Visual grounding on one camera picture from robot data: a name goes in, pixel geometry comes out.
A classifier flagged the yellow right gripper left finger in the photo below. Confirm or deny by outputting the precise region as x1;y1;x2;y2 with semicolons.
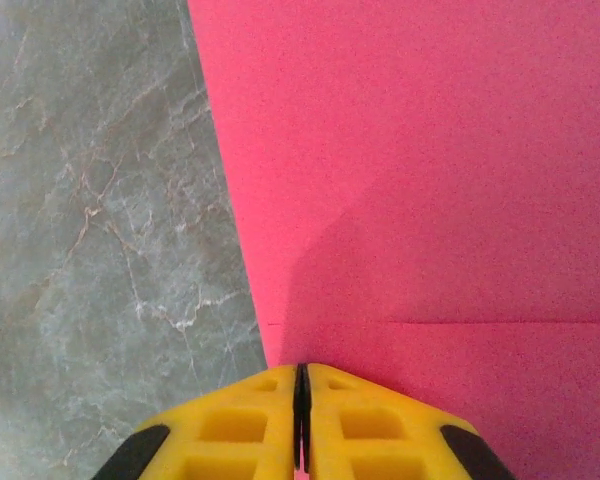
92;363;301;480

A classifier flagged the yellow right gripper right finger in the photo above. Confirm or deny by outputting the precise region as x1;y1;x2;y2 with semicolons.
302;363;516;480

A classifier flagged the pink paper sheet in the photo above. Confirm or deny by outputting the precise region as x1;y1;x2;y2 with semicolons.
187;0;600;480

